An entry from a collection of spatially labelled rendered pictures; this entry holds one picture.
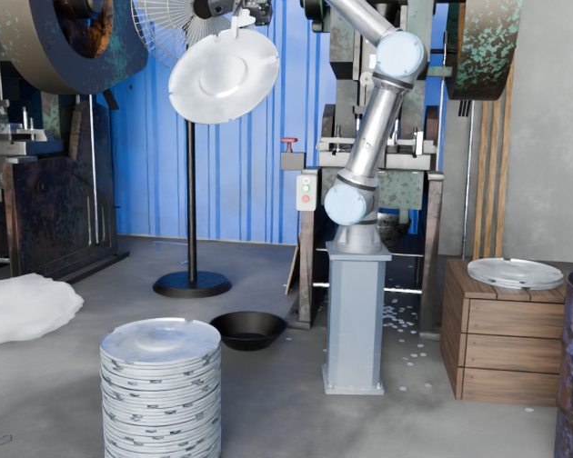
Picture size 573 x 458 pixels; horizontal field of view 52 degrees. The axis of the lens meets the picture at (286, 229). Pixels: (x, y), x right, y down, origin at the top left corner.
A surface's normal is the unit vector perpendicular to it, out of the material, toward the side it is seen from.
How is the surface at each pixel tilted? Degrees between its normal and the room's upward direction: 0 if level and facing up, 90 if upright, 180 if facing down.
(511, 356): 90
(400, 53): 83
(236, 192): 90
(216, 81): 54
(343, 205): 97
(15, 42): 122
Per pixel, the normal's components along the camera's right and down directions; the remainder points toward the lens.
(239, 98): -0.27, -0.43
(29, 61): -0.17, 0.81
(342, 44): -0.18, 0.19
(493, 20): -0.18, 0.55
